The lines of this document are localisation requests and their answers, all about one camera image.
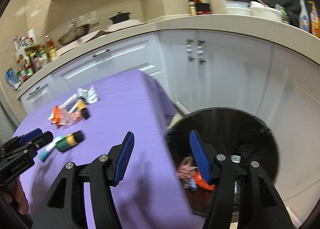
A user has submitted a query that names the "orange wrapper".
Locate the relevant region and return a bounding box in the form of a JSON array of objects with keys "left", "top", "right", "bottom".
[{"left": 48, "top": 106, "right": 65, "bottom": 127}]

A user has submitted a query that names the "teal white tube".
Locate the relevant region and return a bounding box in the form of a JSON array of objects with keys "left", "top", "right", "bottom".
[{"left": 39, "top": 136, "right": 63, "bottom": 162}]

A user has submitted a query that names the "black trash bin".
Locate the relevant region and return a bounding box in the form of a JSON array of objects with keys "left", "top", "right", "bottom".
[{"left": 165, "top": 108, "right": 279, "bottom": 217}]

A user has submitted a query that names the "purple tablecloth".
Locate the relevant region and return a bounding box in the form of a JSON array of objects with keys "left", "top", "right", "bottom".
[{"left": 15, "top": 70, "right": 204, "bottom": 228}]

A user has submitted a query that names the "white spray bottle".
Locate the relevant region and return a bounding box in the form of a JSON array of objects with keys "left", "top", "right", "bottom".
[{"left": 299, "top": 0, "right": 310, "bottom": 32}]

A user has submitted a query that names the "dark soy sauce bottle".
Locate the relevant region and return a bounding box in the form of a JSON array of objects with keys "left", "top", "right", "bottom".
[{"left": 188, "top": 0, "right": 197, "bottom": 16}]

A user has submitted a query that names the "white storage container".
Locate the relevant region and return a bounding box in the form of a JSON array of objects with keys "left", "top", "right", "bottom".
[{"left": 223, "top": 1, "right": 252, "bottom": 16}]

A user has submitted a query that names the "green yellow black tube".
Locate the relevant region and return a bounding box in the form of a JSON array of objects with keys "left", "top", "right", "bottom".
[{"left": 55, "top": 130, "right": 85, "bottom": 152}]

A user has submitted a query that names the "blue white bag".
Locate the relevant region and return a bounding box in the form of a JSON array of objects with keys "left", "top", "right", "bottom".
[{"left": 5, "top": 68, "right": 21, "bottom": 91}]

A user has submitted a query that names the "left human hand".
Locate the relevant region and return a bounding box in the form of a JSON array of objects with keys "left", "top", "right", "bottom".
[{"left": 1, "top": 176, "right": 29, "bottom": 215}]

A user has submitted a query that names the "black clay pot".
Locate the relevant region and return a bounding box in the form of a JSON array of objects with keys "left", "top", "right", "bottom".
[{"left": 110, "top": 12, "right": 131, "bottom": 24}]

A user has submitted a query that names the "cooking oil bottle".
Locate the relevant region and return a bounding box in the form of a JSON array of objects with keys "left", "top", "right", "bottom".
[{"left": 46, "top": 34, "right": 57, "bottom": 61}]

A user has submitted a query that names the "white bowl with spoon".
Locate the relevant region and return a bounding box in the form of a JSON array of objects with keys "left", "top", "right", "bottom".
[{"left": 249, "top": 0, "right": 281, "bottom": 22}]

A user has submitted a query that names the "white blue tube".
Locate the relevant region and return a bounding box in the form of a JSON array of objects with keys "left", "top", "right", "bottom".
[{"left": 77, "top": 85, "right": 99, "bottom": 105}]

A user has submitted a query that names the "red black box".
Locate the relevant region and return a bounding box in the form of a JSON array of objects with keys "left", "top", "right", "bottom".
[{"left": 196, "top": 3, "right": 212, "bottom": 15}]

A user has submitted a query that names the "red patterned snack wrapper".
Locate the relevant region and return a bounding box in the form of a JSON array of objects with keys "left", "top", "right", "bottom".
[{"left": 176, "top": 156, "right": 197, "bottom": 191}]

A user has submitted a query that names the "clear pink plastic wrapper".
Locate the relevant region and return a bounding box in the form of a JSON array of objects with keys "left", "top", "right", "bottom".
[{"left": 57, "top": 108, "right": 82, "bottom": 126}]

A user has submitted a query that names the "steel wok pan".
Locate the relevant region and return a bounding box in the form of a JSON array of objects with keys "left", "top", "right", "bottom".
[{"left": 57, "top": 24, "right": 90, "bottom": 46}]

